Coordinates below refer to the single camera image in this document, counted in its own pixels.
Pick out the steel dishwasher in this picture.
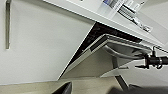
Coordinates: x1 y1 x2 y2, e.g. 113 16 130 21
57 21 168 81

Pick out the white two-door base cabinet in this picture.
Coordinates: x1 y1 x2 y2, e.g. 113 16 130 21
0 0 97 86

